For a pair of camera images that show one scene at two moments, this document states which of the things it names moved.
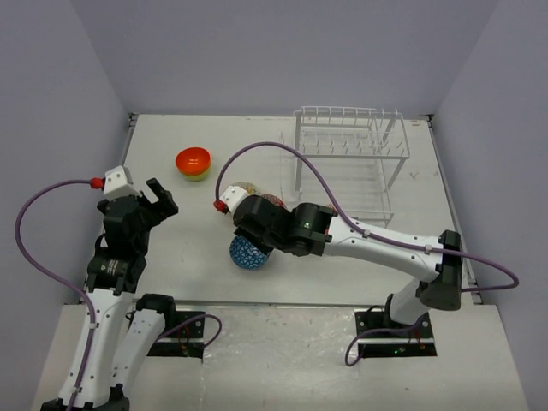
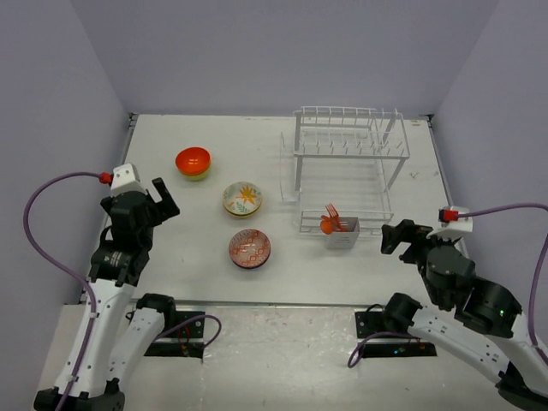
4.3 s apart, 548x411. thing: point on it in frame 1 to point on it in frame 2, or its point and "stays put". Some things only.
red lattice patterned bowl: x=274 y=199 to x=249 y=248
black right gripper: x=266 y=248 to x=407 y=230
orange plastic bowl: x=193 y=161 stays put
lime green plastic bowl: x=197 y=176 stays put
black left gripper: x=166 y=207 stays put
